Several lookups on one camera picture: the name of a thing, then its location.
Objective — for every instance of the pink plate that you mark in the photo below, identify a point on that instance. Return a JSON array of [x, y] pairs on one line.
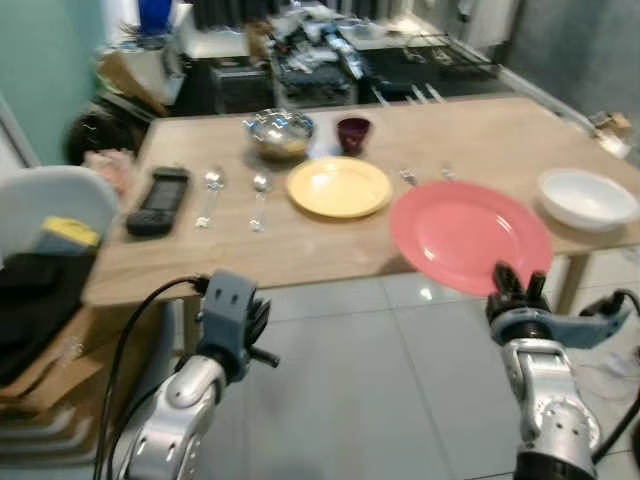
[[465, 235]]

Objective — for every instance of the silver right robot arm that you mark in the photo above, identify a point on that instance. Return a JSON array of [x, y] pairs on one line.
[[545, 400]]

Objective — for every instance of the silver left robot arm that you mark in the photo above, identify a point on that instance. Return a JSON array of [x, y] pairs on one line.
[[180, 410]]

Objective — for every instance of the light wooden table leg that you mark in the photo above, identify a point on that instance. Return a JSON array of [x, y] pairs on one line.
[[190, 325], [572, 280]]

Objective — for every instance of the white bowl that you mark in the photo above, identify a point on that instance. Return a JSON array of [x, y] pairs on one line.
[[588, 200]]

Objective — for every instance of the silver fork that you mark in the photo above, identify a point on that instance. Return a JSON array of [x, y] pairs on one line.
[[448, 173], [408, 177]]

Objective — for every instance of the silver spoon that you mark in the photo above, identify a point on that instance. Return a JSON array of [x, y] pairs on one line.
[[212, 180], [261, 184]]

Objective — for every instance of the yellow plate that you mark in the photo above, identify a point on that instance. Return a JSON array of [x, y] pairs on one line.
[[338, 188]]

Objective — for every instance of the black remote control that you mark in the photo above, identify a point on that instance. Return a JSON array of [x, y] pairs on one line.
[[158, 202]]

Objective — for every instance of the shiny steel bowl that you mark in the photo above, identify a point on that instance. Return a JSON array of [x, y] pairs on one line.
[[280, 135]]

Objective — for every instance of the small brown table object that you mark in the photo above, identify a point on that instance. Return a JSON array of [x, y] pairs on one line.
[[610, 125]]

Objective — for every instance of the dark red cup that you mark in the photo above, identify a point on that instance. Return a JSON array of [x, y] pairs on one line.
[[354, 135]]

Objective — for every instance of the yellow and black object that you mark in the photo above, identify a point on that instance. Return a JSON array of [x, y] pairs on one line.
[[70, 235]]

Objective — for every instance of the pink cloth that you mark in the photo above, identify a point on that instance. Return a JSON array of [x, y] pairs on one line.
[[110, 172]]

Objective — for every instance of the black bag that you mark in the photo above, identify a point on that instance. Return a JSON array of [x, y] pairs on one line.
[[35, 310]]

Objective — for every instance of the light grey chair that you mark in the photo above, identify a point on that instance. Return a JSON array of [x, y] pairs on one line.
[[40, 195]]

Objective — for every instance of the black crate with clutter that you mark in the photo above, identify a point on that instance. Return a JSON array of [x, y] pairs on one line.
[[315, 70]]

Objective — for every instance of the brown cardboard piece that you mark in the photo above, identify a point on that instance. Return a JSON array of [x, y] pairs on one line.
[[130, 80]]

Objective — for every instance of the blue vase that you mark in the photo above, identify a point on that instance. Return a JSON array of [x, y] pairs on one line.
[[155, 15]]

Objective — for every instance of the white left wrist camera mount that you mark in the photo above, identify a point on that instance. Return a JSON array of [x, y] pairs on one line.
[[228, 305]]

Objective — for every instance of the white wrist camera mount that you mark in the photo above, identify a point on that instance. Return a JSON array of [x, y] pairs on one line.
[[228, 305], [570, 325]]

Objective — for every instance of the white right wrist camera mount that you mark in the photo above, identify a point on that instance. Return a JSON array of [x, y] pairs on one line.
[[570, 325]]

